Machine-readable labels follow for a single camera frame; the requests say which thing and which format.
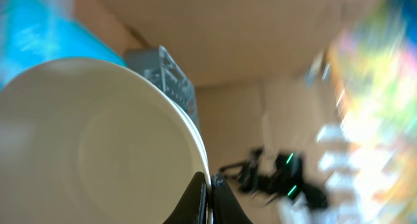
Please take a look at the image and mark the white bowl with food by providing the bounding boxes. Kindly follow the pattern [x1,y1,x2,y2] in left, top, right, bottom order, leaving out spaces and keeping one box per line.
[1,58,209,223]

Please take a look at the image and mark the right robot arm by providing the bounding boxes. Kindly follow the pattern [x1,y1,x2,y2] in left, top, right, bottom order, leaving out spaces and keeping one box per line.
[218,147,330,211]

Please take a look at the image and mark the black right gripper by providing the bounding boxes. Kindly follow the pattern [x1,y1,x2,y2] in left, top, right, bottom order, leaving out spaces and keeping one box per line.
[218,147,273,195]

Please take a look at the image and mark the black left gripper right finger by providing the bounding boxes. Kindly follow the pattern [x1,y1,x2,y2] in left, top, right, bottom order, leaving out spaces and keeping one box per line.
[212,174,253,224]

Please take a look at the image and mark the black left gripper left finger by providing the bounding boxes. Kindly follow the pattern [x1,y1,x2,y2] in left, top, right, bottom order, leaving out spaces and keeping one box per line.
[163,172,207,224]

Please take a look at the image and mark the grey dishwasher rack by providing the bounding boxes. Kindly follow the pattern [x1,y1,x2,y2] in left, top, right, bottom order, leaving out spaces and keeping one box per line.
[124,46,201,131]

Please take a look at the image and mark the teal serving tray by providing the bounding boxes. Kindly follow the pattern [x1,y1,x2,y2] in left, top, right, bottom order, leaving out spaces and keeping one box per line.
[1,0,124,87]

